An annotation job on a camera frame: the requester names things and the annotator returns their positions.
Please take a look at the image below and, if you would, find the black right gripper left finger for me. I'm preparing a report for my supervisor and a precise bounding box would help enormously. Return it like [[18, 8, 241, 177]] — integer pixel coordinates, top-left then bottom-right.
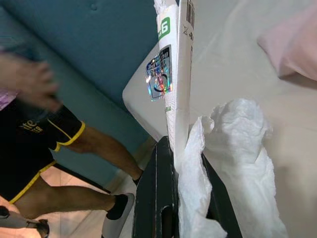
[[132, 135, 180, 238]]

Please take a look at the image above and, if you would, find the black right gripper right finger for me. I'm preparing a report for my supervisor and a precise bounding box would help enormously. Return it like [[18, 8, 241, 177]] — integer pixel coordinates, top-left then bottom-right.
[[202, 152, 243, 238]]

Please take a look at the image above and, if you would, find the white tissue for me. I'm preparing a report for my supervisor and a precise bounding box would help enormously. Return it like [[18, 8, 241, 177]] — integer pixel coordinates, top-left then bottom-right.
[[177, 98, 289, 238]]

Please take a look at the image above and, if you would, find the white cardboard packaging box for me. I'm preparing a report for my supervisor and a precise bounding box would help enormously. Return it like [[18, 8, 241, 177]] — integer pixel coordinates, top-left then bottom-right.
[[122, 0, 196, 159]]

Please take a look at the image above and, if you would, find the pink dotted pillow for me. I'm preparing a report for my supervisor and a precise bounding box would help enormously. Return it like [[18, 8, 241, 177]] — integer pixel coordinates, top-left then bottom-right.
[[256, 4, 317, 81]]

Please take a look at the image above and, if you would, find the person's left hand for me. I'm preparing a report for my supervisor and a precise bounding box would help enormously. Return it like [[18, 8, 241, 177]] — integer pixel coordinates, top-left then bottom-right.
[[0, 53, 61, 112]]

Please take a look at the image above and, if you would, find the grey slipper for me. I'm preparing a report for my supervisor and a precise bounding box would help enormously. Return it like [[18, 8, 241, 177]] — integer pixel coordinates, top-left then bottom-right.
[[102, 192, 136, 238]]

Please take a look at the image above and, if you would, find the person in pink patterned shirt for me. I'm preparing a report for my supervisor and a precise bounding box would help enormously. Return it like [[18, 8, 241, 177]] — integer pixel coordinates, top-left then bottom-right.
[[0, 44, 144, 221]]

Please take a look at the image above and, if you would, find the bed with beige sheet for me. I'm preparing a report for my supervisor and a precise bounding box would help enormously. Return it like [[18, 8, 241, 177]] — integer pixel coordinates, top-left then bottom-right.
[[138, 0, 317, 238]]

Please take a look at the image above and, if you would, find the teal upholstered headboard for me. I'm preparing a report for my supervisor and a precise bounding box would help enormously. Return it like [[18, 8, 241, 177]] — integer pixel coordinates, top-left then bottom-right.
[[0, 0, 161, 196]]

